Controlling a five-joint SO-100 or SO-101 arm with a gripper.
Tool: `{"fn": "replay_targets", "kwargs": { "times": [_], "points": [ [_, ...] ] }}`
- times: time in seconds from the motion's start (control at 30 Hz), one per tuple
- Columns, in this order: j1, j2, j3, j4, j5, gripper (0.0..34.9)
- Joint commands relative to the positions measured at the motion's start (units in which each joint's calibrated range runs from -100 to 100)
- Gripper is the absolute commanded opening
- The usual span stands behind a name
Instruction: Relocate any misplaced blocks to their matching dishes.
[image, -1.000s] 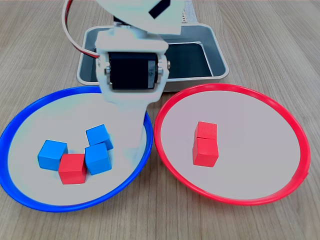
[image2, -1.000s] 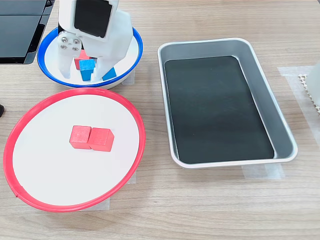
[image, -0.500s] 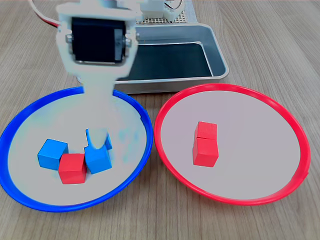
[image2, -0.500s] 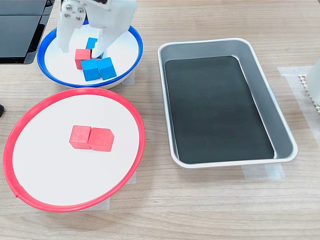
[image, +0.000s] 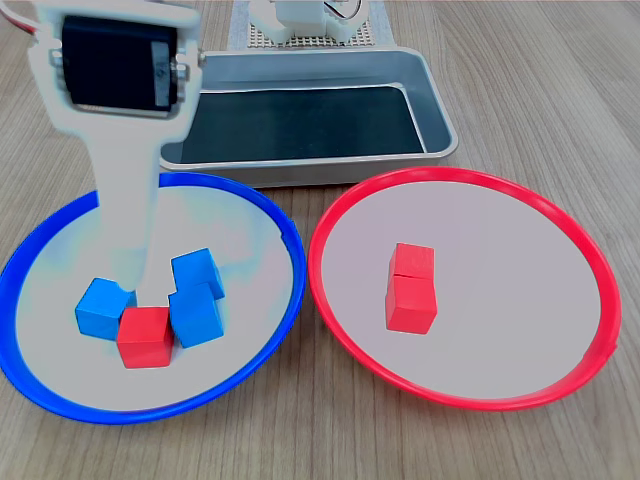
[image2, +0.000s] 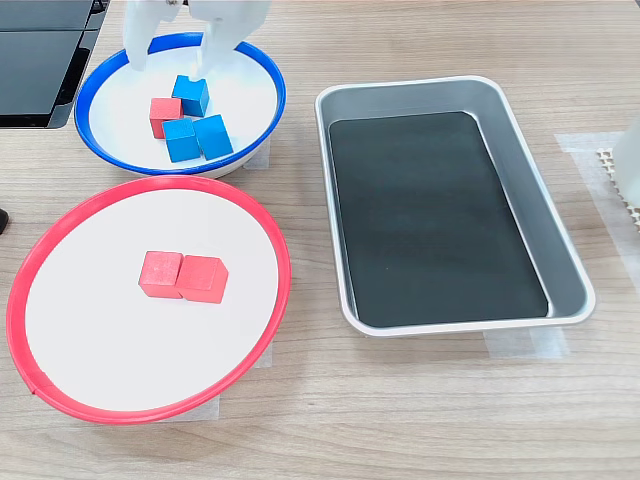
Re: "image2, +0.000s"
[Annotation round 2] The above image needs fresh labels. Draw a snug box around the red wooden cube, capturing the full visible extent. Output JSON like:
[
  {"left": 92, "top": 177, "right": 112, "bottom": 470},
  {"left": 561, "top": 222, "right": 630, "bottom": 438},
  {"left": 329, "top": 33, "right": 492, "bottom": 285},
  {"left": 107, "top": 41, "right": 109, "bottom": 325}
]
[
  {"left": 148, "top": 97, "right": 185, "bottom": 140},
  {"left": 138, "top": 250, "right": 184, "bottom": 300},
  {"left": 174, "top": 254, "right": 230, "bottom": 305}
]

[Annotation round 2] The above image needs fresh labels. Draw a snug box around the pale perforated base plate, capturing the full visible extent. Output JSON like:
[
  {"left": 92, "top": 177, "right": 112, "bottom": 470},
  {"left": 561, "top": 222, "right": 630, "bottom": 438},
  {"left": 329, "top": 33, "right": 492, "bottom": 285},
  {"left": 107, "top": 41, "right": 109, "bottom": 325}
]
[{"left": 594, "top": 146, "right": 640, "bottom": 234}]

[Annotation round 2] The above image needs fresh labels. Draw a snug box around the steel tray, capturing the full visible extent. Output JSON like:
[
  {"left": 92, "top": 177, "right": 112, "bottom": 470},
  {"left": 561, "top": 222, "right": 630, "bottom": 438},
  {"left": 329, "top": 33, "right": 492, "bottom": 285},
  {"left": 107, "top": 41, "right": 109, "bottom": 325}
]
[{"left": 314, "top": 75, "right": 597, "bottom": 338}]

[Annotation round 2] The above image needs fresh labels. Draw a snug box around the black tray mat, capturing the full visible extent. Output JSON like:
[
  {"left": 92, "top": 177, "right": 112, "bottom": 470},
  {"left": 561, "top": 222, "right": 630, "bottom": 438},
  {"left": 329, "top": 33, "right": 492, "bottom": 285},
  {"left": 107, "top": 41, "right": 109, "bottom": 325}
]
[{"left": 328, "top": 111, "right": 550, "bottom": 329}]

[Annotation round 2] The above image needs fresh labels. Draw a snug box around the red rimmed white plate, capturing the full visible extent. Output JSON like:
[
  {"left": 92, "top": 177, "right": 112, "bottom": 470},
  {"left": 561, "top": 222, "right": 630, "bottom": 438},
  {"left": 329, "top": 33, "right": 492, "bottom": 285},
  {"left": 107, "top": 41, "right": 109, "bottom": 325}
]
[{"left": 5, "top": 174, "right": 293, "bottom": 426}]

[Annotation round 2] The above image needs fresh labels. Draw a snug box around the blue wooden cube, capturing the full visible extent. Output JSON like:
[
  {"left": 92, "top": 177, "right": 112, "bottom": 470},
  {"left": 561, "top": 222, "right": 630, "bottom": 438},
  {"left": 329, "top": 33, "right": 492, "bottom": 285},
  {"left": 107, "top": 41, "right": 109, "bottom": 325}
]
[
  {"left": 192, "top": 114, "right": 235, "bottom": 162},
  {"left": 171, "top": 74, "right": 210, "bottom": 118},
  {"left": 162, "top": 117, "right": 202, "bottom": 164}
]

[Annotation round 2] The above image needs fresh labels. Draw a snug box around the black flat device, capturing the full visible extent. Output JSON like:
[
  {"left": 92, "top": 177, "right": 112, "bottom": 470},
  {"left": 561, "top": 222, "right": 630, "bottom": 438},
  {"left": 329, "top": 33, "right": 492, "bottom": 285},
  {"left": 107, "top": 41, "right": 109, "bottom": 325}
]
[{"left": 0, "top": 0, "right": 112, "bottom": 130}]

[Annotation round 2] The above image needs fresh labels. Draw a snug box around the translucent white tape sheet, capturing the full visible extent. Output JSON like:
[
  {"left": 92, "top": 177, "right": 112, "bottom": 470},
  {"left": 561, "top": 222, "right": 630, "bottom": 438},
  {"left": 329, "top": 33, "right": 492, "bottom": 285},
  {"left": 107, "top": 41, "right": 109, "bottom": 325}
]
[{"left": 553, "top": 130, "right": 640, "bottom": 294}]

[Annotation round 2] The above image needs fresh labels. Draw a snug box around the blue rimmed white plate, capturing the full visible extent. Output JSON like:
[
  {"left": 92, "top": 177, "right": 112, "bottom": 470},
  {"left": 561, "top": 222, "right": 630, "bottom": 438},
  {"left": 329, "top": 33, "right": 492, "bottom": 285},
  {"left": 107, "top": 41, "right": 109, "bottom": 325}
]
[{"left": 73, "top": 32, "right": 288, "bottom": 180}]

